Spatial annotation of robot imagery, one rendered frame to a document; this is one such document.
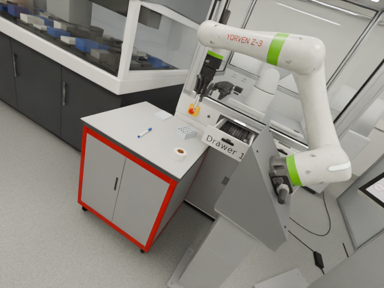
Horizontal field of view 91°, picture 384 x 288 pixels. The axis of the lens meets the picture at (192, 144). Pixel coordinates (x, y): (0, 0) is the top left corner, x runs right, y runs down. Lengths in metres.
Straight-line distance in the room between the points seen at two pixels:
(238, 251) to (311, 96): 0.77
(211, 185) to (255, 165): 0.94
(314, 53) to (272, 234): 0.65
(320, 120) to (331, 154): 0.20
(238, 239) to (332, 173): 0.49
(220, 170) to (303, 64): 0.95
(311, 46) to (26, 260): 1.68
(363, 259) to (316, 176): 0.78
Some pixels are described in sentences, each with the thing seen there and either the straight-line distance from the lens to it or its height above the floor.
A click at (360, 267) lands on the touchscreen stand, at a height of 0.60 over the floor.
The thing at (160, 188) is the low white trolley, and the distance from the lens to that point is 1.00.
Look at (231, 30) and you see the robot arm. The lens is 0.94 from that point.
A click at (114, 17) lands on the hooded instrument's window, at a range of 1.42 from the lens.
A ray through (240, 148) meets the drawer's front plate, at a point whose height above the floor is 0.90.
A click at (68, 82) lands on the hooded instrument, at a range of 1.89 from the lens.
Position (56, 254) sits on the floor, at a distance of 1.51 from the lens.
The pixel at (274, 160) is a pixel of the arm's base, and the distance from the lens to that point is 0.84.
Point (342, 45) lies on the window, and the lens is 1.33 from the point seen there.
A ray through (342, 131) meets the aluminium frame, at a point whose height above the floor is 1.16.
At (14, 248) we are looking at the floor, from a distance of 1.58.
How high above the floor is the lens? 1.33
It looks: 29 degrees down
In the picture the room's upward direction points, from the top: 23 degrees clockwise
